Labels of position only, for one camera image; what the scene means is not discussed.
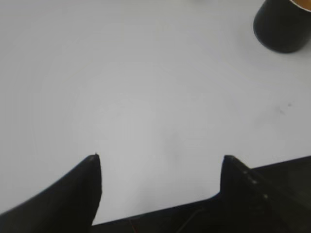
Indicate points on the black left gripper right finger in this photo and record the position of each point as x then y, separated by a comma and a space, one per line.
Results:
243, 190

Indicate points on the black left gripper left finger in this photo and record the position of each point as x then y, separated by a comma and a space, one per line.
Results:
67, 206

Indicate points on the black mug white interior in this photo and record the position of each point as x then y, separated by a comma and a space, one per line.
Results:
283, 25

